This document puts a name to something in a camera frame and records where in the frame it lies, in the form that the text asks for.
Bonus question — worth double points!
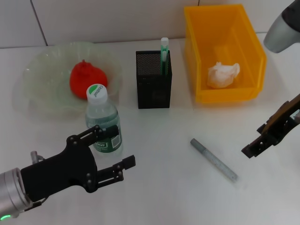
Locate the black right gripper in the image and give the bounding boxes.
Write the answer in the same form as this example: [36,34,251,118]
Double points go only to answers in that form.
[241,93,300,160]

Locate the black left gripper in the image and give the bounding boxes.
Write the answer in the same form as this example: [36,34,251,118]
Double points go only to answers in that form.
[20,125,136,203]

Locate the clear water bottle green label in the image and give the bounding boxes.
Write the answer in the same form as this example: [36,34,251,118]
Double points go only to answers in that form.
[84,83,123,154]

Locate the grey marker pen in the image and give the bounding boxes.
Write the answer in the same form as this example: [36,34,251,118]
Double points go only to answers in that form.
[190,138,248,190]

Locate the white paper ball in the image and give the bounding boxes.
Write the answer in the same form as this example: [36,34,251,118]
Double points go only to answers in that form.
[206,61,241,89]

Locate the red-orange fruit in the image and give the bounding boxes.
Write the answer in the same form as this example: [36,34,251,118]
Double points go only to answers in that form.
[69,60,108,101]

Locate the green utility knife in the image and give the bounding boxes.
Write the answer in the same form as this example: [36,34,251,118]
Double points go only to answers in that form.
[160,37,170,77]

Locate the black mesh pen holder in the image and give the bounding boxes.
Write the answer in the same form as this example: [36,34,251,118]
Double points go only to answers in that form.
[135,50,173,110]

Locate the pale green glass fruit plate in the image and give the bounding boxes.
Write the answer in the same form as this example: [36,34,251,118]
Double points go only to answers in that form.
[22,41,124,113]

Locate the yellow plastic storage bin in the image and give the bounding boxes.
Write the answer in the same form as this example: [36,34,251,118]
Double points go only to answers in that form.
[184,4,268,104]

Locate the left gripper cable with plug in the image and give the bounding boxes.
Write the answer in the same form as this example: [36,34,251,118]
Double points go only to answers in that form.
[21,151,47,211]

